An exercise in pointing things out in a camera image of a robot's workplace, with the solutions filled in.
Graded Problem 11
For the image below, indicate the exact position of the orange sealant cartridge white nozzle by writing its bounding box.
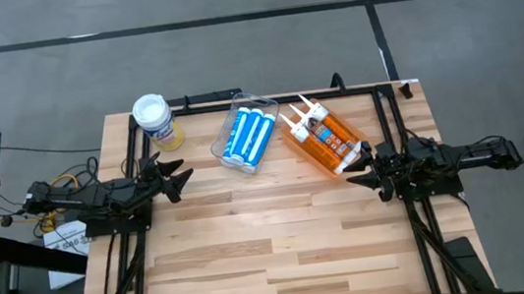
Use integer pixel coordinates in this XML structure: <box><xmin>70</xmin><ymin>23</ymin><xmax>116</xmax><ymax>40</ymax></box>
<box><xmin>278</xmin><ymin>106</ymin><xmax>341</xmax><ymax>182</ymax></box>
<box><xmin>297</xmin><ymin>85</ymin><xmax>372</xmax><ymax>166</ymax></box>
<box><xmin>288</xmin><ymin>96</ymin><xmax>361</xmax><ymax>181</ymax></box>

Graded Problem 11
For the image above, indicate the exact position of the yellow cable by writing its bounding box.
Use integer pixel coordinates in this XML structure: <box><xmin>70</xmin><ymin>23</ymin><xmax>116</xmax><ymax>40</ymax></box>
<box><xmin>30</xmin><ymin>171</ymin><xmax>87</xmax><ymax>234</ymax></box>

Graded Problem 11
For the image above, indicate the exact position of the black metal table frame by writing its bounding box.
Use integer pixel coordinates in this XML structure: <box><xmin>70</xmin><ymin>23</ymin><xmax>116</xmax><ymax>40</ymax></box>
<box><xmin>53</xmin><ymin>61</ymin><xmax>498</xmax><ymax>294</ymax></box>

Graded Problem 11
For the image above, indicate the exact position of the blue silicone sealant tube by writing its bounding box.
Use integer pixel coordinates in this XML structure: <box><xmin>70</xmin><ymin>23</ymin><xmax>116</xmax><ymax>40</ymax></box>
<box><xmin>215</xmin><ymin>105</ymin><xmax>258</xmax><ymax>165</ymax></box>
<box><xmin>236</xmin><ymin>111</ymin><xmax>283</xmax><ymax>174</ymax></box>
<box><xmin>223</xmin><ymin>107</ymin><xmax>270</xmax><ymax>169</ymax></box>

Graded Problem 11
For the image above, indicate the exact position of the orange glue tubes pack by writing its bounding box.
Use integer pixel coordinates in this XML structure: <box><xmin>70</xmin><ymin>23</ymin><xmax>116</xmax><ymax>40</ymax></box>
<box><xmin>275</xmin><ymin>90</ymin><xmax>376</xmax><ymax>186</ymax></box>

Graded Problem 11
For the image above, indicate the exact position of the white-lidded yellow jar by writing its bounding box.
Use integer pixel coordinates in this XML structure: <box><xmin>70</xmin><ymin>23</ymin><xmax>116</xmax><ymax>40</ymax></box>
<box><xmin>130</xmin><ymin>89</ymin><xmax>187</xmax><ymax>156</ymax></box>

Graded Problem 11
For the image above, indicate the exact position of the black flat pad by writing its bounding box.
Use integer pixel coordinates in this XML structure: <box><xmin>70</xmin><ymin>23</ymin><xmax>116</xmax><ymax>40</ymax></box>
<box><xmin>441</xmin><ymin>232</ymin><xmax>495</xmax><ymax>294</ymax></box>

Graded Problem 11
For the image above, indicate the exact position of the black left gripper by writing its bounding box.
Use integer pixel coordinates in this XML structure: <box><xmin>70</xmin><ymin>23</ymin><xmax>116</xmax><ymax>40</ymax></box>
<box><xmin>132</xmin><ymin>147</ymin><xmax>199</xmax><ymax>207</ymax></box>

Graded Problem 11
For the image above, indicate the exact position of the black floor cable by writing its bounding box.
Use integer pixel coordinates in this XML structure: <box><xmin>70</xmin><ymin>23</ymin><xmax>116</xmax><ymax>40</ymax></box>
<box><xmin>0</xmin><ymin>134</ymin><xmax>103</xmax><ymax>164</ymax></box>

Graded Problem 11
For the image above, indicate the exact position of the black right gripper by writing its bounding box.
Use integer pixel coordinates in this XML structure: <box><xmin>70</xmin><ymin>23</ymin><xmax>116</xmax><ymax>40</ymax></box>
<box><xmin>339</xmin><ymin>136</ymin><xmax>416</xmax><ymax>207</ymax></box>

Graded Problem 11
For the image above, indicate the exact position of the clear plastic bin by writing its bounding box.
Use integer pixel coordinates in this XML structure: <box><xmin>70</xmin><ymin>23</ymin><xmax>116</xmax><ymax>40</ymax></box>
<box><xmin>204</xmin><ymin>88</ymin><xmax>288</xmax><ymax>180</ymax></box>

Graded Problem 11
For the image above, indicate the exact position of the white paper sheet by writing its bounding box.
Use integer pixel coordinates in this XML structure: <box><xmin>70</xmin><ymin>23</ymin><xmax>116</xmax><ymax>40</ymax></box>
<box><xmin>41</xmin><ymin>218</ymin><xmax>96</xmax><ymax>292</ymax></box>

